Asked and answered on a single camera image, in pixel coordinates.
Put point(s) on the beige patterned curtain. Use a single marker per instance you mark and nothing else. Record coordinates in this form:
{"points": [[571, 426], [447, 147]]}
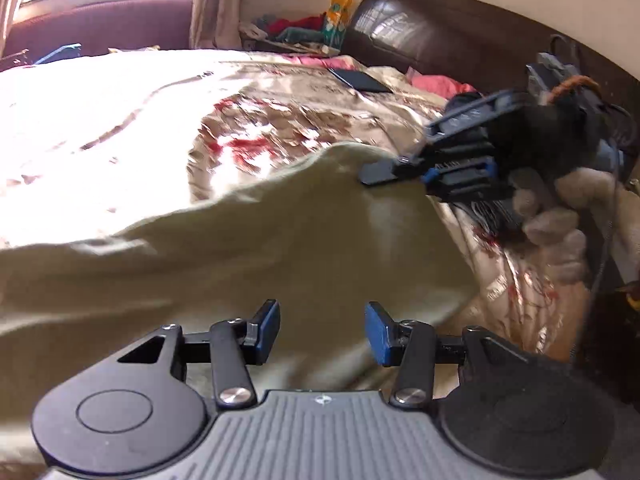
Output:
{"points": [[220, 5]]}

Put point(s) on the yellow snack packet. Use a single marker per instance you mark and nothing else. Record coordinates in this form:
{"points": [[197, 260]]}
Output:
{"points": [[336, 20]]}

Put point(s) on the grey-green pants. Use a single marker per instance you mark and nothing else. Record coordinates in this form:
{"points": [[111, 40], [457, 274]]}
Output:
{"points": [[250, 240]]}

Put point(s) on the blue flat box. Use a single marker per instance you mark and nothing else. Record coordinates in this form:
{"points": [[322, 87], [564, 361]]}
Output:
{"points": [[59, 53]]}

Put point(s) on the pile of colourful clothes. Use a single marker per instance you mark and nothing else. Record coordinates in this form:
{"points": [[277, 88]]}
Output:
{"points": [[290, 32]]}

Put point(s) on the black phone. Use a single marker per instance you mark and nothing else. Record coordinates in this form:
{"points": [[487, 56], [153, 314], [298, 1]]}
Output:
{"points": [[361, 80]]}

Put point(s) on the person's right hand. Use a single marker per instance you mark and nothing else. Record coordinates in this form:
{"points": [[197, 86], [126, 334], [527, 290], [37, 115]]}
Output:
{"points": [[560, 230]]}

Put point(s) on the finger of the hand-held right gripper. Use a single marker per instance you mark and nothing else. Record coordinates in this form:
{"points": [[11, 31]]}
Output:
{"points": [[475, 110], [395, 170]]}

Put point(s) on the dark brown headboard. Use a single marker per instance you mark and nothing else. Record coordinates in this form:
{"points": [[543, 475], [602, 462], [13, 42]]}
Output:
{"points": [[450, 25]]}

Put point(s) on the purple upholstered bench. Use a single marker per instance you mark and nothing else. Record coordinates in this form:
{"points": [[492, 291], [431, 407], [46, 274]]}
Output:
{"points": [[100, 25]]}

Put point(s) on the pink pillow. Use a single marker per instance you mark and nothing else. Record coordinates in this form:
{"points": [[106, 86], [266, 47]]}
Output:
{"points": [[440, 84]]}

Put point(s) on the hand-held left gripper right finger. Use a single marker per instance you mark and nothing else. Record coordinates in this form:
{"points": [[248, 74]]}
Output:
{"points": [[380, 332]]}

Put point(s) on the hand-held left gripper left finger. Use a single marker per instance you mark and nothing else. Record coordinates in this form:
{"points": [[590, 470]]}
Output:
{"points": [[267, 330]]}

